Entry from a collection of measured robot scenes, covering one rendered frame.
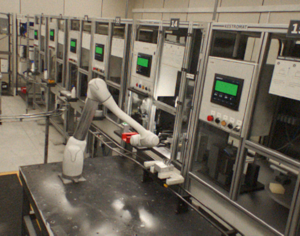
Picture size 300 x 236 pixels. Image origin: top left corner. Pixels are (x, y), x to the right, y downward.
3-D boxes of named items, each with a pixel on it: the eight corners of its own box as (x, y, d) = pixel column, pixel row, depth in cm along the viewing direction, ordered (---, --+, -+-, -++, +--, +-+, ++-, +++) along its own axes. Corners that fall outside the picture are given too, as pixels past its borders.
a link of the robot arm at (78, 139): (60, 162, 268) (62, 152, 289) (79, 167, 273) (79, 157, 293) (92, 77, 255) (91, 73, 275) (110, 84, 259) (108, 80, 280)
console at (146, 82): (127, 86, 321) (132, 40, 310) (151, 87, 336) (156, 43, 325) (148, 95, 287) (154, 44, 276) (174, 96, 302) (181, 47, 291)
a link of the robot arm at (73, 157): (61, 176, 252) (63, 150, 247) (62, 166, 269) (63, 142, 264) (82, 176, 256) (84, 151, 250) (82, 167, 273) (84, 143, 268)
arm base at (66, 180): (65, 187, 247) (65, 180, 246) (57, 175, 265) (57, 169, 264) (87, 183, 257) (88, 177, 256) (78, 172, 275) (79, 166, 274)
